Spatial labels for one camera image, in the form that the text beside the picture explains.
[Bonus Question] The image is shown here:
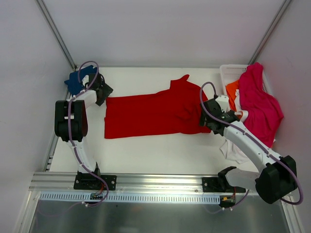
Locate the red t shirt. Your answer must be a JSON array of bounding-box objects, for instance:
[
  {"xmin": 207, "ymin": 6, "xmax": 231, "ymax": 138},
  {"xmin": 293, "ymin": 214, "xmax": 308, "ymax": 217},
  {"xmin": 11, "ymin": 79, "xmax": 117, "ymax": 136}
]
[{"xmin": 104, "ymin": 74, "xmax": 211, "ymax": 139}]

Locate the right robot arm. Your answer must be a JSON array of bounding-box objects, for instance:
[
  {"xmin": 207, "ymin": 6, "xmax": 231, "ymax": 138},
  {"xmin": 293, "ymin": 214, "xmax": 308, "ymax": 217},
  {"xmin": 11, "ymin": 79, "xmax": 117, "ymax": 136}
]
[{"xmin": 200, "ymin": 99, "xmax": 303, "ymax": 205}]

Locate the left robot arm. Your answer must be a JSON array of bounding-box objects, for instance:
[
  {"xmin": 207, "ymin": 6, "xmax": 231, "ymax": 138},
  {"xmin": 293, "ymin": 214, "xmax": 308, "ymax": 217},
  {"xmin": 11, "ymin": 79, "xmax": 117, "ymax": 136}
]
[{"xmin": 54, "ymin": 73, "xmax": 113, "ymax": 190}]

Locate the orange t shirt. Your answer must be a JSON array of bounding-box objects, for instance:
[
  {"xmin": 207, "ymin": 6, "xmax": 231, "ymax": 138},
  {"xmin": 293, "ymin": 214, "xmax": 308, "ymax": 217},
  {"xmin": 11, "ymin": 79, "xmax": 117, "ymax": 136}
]
[{"xmin": 225, "ymin": 80, "xmax": 243, "ymax": 119}]

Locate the folded blue t shirt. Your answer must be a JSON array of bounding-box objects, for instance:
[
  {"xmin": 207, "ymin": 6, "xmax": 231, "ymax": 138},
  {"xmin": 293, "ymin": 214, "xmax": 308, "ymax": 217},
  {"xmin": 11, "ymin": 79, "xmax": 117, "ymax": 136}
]
[{"xmin": 64, "ymin": 65, "xmax": 98, "ymax": 96}]

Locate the white plastic basket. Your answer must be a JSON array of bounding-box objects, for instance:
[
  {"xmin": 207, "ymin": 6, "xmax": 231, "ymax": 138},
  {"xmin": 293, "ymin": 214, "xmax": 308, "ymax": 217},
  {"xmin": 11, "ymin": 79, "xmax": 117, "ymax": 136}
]
[{"xmin": 220, "ymin": 64, "xmax": 273, "ymax": 96}]

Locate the pink t shirt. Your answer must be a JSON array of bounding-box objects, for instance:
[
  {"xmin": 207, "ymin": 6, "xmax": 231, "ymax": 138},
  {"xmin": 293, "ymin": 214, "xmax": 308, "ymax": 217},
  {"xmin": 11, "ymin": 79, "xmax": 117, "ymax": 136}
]
[{"xmin": 239, "ymin": 63, "xmax": 284, "ymax": 147}]

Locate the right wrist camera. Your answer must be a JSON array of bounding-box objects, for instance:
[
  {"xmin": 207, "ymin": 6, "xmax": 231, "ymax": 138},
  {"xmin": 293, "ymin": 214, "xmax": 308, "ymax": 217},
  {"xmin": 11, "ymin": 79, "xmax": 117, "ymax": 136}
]
[{"xmin": 216, "ymin": 95, "xmax": 230, "ymax": 112}]

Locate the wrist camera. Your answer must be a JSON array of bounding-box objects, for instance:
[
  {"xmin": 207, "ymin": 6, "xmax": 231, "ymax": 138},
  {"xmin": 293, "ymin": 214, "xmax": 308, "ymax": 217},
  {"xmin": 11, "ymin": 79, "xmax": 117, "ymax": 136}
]
[
  {"xmin": 216, "ymin": 95, "xmax": 230, "ymax": 112},
  {"xmin": 82, "ymin": 75, "xmax": 89, "ymax": 88}
]

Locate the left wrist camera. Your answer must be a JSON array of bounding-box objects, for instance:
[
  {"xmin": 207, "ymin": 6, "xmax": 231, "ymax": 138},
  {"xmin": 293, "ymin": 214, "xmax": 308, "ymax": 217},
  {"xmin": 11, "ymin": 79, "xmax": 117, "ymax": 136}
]
[{"xmin": 82, "ymin": 75, "xmax": 89, "ymax": 88}]

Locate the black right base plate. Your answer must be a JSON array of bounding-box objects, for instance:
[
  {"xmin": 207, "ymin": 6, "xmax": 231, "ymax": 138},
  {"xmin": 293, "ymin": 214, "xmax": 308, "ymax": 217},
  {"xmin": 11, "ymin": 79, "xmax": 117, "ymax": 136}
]
[{"xmin": 202, "ymin": 177, "xmax": 246, "ymax": 193}]

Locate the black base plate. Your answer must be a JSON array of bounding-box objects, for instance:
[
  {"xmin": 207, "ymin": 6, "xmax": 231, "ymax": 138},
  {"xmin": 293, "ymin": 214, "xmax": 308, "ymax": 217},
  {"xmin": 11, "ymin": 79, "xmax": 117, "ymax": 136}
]
[
  {"xmin": 73, "ymin": 172, "xmax": 117, "ymax": 191},
  {"xmin": 202, "ymin": 177, "xmax": 246, "ymax": 193}
]

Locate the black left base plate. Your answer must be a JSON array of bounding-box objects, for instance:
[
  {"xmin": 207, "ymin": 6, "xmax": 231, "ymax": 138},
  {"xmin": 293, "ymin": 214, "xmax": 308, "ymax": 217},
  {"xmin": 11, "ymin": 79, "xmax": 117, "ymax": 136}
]
[{"xmin": 73, "ymin": 172, "xmax": 117, "ymax": 191}]

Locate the left aluminium frame post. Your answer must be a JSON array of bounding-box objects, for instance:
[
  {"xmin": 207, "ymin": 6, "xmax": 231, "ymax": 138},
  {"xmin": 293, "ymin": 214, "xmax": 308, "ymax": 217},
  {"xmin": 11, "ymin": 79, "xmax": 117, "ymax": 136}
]
[{"xmin": 35, "ymin": 0, "xmax": 77, "ymax": 71}]

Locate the aluminium frame post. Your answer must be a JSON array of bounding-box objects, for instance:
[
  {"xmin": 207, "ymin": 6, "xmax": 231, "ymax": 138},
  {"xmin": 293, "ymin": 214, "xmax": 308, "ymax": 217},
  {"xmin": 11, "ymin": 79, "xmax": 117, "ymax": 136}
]
[
  {"xmin": 35, "ymin": 0, "xmax": 77, "ymax": 71},
  {"xmin": 248, "ymin": 0, "xmax": 293, "ymax": 65}
]

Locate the aluminium mounting rail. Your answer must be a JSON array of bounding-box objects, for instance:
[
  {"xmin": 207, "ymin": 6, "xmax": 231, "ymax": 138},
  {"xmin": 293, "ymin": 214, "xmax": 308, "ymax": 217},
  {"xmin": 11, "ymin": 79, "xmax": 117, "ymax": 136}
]
[{"xmin": 28, "ymin": 171, "xmax": 292, "ymax": 196}]

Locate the white slotted cable duct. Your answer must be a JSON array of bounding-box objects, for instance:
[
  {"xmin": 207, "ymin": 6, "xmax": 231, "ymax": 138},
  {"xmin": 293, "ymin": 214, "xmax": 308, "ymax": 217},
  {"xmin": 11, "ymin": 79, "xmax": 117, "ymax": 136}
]
[{"xmin": 39, "ymin": 191, "xmax": 221, "ymax": 205}]

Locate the right aluminium frame post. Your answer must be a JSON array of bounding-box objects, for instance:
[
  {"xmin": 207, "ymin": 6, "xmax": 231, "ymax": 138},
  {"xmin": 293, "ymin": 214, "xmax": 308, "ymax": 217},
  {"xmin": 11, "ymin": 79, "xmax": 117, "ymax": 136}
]
[{"xmin": 248, "ymin": 0, "xmax": 293, "ymax": 65}]

